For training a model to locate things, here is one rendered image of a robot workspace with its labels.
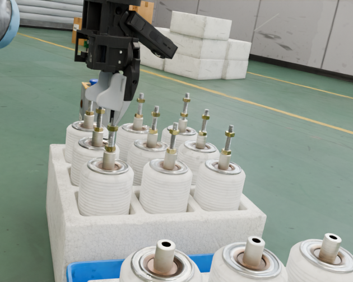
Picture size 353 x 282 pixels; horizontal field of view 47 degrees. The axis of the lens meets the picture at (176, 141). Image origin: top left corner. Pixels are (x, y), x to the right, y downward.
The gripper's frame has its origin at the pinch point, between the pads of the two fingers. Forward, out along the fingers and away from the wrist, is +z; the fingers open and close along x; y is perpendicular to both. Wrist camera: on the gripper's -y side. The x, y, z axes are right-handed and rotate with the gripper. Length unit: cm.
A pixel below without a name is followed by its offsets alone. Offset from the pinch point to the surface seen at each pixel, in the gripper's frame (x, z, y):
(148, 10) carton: -361, -16, -246
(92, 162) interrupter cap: -2.1, 9.3, 2.9
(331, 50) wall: -260, -2, -490
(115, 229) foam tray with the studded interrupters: 7.4, 17.9, 2.4
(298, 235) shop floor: 7, 35, -58
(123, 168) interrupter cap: 2.1, 9.3, -1.3
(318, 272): 38.0, 9.9, -9.1
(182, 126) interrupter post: -14.8, 7.9, -28.1
